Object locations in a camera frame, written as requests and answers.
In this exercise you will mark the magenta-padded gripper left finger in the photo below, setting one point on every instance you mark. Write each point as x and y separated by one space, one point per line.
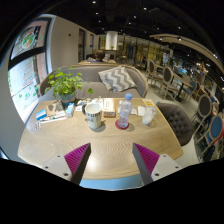
77 159

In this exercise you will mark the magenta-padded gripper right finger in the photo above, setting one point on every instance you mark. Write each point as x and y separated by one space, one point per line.
147 158

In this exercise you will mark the clear blue-capped water bottle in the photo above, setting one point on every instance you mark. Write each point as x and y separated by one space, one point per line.
124 113

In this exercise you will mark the clear plastic cup with straw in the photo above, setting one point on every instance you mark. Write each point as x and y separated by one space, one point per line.
148 115

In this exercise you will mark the flat round red coaster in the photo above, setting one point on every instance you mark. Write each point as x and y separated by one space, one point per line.
117 125

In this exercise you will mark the grey tufted armchair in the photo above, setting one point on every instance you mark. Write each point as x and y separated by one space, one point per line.
176 123

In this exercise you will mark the white mug with black print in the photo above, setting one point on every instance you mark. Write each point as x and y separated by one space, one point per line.
94 116

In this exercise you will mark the white paper napkin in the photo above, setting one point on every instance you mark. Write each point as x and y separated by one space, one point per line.
141 111

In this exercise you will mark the long white tube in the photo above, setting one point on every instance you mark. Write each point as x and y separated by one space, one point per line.
53 118

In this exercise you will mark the small light blue box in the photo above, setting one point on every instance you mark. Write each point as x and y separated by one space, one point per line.
70 110

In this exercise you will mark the silver blister pill pack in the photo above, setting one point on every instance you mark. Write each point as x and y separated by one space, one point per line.
37 126

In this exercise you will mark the brown paper card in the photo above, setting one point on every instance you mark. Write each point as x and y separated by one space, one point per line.
55 108

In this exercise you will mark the yellow table sticker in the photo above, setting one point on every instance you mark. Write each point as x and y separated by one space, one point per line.
148 102

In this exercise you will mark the blue white flat box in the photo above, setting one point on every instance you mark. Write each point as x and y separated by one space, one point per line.
41 115

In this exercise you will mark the group of dining chairs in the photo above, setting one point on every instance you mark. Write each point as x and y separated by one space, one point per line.
203 108

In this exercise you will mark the green potted plant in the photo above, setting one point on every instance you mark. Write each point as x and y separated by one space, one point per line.
65 83

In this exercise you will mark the grey white chevron pillow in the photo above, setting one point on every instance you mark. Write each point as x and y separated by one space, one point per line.
118 79

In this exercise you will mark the grey curved sofa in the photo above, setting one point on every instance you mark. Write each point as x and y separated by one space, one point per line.
90 75

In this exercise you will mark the window with festive stickers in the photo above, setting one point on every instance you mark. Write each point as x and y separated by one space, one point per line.
28 73

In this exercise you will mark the person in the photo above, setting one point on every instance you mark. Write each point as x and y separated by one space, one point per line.
99 56

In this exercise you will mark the group of ceiling spotlights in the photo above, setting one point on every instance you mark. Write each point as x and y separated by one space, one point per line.
94 2

